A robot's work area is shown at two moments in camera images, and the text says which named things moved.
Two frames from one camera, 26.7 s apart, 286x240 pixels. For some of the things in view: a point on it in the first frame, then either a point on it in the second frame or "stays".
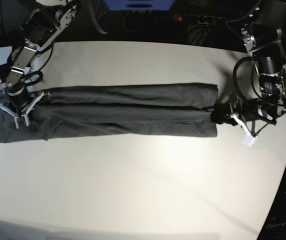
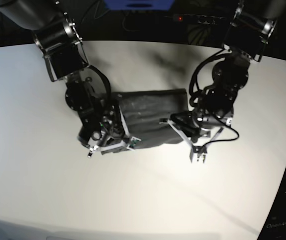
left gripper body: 18,98 → 107,129
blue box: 139,5 stays
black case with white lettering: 285,221 stays
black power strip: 196,18 stays
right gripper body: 231,111 → 198,124
